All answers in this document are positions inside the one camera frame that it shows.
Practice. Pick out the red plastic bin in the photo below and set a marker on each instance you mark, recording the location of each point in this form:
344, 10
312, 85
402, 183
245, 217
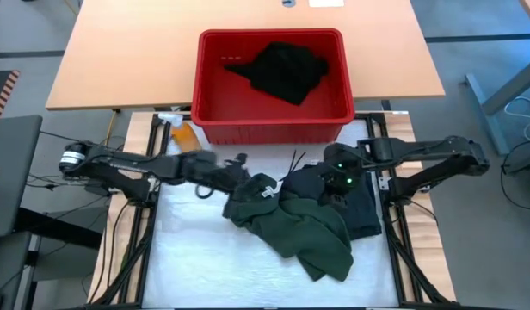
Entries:
213, 86

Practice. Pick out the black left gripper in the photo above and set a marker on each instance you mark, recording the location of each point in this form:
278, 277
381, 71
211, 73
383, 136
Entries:
209, 170

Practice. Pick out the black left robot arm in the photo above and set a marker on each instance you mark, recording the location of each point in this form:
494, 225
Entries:
131, 161

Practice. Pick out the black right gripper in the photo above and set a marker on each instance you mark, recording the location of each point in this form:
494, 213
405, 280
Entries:
342, 172

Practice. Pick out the orange black striped floor mat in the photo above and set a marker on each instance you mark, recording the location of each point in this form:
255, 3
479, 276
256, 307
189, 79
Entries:
7, 90

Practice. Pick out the dark green garment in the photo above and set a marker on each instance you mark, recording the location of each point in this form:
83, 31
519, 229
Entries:
299, 232

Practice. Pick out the white paper sheet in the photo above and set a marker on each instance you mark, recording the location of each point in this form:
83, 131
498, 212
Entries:
326, 3

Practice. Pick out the black garment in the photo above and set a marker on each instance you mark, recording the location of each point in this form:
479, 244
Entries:
282, 73

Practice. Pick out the black aluminium table frame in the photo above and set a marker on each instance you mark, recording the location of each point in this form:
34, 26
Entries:
141, 275

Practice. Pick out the black metal base bar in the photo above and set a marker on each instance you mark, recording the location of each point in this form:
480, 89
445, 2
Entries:
58, 228

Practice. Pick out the white table mat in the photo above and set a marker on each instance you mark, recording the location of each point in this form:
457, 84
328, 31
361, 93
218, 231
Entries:
205, 267

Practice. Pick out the blue denim jeans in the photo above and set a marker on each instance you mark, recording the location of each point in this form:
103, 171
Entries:
364, 215

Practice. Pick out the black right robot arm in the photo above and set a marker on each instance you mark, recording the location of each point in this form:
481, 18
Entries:
420, 148

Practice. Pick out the orange spray bottle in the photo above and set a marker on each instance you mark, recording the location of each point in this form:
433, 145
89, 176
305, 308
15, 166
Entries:
185, 135

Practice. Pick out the grey desk leg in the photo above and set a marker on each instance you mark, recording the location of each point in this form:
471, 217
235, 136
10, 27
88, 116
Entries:
488, 114

